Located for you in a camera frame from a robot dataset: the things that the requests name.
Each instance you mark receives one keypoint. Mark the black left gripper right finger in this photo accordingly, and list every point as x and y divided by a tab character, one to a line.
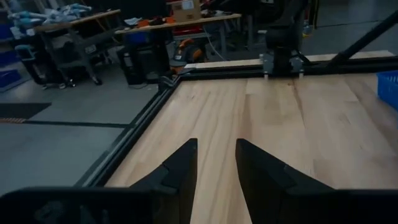
258	174

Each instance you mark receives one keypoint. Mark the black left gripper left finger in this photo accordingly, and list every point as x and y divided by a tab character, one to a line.
180	168

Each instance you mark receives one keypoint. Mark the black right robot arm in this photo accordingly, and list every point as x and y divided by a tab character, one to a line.
281	46

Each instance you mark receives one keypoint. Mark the orange shop vacuum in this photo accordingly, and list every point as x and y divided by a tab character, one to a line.
189	51
166	81

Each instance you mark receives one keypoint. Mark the black computer tower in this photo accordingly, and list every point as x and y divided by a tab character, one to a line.
132	67

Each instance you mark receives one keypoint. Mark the wooden top workbench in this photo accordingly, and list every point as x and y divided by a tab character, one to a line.
77	20
174	24

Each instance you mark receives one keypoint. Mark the blue plastic basket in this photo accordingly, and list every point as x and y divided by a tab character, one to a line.
388	88

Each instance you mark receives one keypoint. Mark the brown cardboard box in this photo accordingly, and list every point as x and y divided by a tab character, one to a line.
186	10

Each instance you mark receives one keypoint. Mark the black floor mat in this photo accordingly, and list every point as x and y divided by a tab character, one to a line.
21	109

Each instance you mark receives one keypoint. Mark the blue storage bin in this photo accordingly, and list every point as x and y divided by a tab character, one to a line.
9	77

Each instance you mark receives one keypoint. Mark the black aluminium table frame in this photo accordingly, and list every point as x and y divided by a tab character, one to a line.
217	74

